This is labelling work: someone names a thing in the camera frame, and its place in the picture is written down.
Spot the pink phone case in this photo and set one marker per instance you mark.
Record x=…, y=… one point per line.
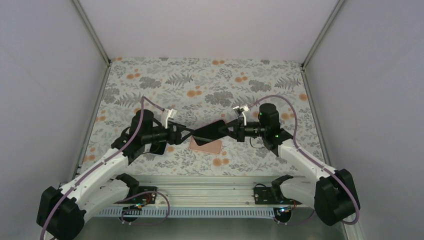
x=213, y=147

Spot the left aluminium corner post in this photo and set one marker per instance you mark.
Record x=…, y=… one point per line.
x=91, y=30

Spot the floral patterned table mat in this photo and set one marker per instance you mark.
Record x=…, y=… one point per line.
x=203, y=91

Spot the aluminium corner post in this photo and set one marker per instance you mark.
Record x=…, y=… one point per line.
x=328, y=23
x=91, y=30

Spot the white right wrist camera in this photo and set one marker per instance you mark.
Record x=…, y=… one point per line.
x=241, y=114

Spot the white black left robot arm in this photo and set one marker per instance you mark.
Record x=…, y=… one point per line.
x=64, y=211

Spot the aluminium front rail frame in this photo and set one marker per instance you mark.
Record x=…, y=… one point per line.
x=210, y=191

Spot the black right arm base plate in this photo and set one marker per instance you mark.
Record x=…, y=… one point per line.
x=265, y=195

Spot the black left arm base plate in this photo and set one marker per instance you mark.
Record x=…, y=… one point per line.
x=143, y=195

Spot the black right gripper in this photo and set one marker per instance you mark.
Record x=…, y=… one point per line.
x=239, y=134

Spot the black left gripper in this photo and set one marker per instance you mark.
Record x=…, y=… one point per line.
x=176, y=139

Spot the right aluminium corner post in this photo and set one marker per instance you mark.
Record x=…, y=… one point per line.
x=328, y=23

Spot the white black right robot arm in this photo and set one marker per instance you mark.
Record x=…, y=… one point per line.
x=331, y=193

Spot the grey slotted cable duct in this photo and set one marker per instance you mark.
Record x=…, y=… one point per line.
x=202, y=212

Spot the black phone pink edge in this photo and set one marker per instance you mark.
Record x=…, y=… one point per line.
x=209, y=133

